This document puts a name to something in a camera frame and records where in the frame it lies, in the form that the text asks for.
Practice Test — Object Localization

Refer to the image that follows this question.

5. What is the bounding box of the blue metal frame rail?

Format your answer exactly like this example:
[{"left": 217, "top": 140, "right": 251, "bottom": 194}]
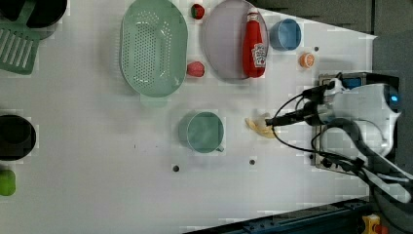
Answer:
[{"left": 185, "top": 199, "right": 372, "bottom": 234}]

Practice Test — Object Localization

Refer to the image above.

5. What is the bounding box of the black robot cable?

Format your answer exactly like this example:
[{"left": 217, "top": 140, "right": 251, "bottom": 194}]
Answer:
[{"left": 272, "top": 94, "right": 413, "bottom": 234}]

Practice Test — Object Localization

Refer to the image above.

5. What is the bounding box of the black utensil holder cup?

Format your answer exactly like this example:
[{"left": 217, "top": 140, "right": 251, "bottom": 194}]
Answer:
[{"left": 0, "top": 0, "right": 69, "bottom": 40}]

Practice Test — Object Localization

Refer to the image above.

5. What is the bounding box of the grey round plate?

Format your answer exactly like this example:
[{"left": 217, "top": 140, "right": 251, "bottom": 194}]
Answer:
[{"left": 203, "top": 0, "right": 269, "bottom": 81}]

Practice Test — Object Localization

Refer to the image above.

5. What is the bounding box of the green perforated colander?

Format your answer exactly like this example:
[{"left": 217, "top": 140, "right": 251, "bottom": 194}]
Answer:
[{"left": 120, "top": 0, "right": 188, "bottom": 107}]

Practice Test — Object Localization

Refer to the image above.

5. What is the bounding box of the bright green plush toy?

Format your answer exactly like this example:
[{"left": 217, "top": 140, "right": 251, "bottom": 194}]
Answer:
[{"left": 0, "top": 170, "right": 16, "bottom": 196}]

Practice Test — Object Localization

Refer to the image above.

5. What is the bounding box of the plush orange slice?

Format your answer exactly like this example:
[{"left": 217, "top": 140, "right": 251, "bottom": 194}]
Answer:
[{"left": 299, "top": 53, "right": 316, "bottom": 68}]

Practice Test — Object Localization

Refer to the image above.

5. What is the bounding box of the blue bowl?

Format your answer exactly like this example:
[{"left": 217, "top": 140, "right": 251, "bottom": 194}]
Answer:
[{"left": 270, "top": 19, "right": 301, "bottom": 51}]

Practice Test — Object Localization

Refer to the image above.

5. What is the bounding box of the green slotted spatula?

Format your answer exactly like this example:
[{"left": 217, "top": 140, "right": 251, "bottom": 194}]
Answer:
[{"left": 0, "top": 0, "right": 40, "bottom": 75}]

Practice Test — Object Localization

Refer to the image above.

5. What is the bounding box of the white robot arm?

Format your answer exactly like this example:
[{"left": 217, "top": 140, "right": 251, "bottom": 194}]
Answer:
[{"left": 265, "top": 78, "right": 412, "bottom": 204}]

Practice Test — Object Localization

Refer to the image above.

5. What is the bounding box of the green mug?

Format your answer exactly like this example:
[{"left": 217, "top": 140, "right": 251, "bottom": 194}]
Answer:
[{"left": 177, "top": 111, "right": 224, "bottom": 153}]

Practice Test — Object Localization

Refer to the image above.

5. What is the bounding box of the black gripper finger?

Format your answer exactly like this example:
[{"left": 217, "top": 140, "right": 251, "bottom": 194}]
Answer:
[{"left": 265, "top": 112, "right": 303, "bottom": 127}]

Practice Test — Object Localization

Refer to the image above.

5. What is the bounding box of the black round container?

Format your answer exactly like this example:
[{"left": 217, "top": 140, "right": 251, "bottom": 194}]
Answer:
[{"left": 0, "top": 115, "right": 36, "bottom": 161}]

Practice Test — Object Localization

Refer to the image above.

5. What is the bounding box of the plush red ketchup bottle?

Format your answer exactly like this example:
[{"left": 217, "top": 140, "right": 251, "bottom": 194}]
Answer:
[{"left": 243, "top": 8, "right": 266, "bottom": 78}]

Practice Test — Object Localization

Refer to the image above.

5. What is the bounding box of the pink plush strawberry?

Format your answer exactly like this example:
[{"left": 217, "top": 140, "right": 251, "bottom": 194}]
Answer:
[{"left": 187, "top": 61, "right": 205, "bottom": 77}]

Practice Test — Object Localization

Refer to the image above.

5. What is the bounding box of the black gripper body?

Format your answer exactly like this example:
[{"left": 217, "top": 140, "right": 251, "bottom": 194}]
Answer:
[{"left": 293, "top": 85, "right": 334, "bottom": 126}]

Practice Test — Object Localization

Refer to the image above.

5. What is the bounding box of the plush peeled banana toy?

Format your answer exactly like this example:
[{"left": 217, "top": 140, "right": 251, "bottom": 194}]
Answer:
[{"left": 244, "top": 113, "right": 276, "bottom": 138}]

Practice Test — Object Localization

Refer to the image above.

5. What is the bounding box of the dark red plush strawberry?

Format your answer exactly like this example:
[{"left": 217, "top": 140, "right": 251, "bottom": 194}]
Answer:
[{"left": 191, "top": 4, "right": 206, "bottom": 20}]

